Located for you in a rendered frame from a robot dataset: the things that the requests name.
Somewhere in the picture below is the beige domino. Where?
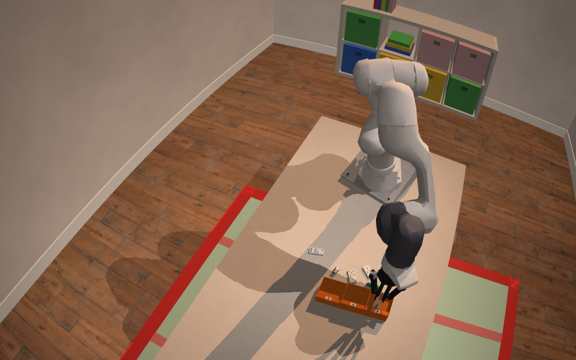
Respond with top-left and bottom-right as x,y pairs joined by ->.
309,247 -> 324,256
362,265 -> 372,278

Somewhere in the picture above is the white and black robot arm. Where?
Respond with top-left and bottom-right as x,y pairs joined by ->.
353,57 -> 439,290

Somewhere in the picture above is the orange rack of three bins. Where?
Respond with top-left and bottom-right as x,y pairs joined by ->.
314,276 -> 394,321

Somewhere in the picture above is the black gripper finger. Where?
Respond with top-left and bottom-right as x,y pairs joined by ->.
368,269 -> 386,307
377,283 -> 406,309

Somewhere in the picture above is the white domino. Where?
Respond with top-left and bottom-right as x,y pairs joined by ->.
347,269 -> 357,283

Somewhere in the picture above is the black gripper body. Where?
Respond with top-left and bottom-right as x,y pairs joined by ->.
376,267 -> 395,287

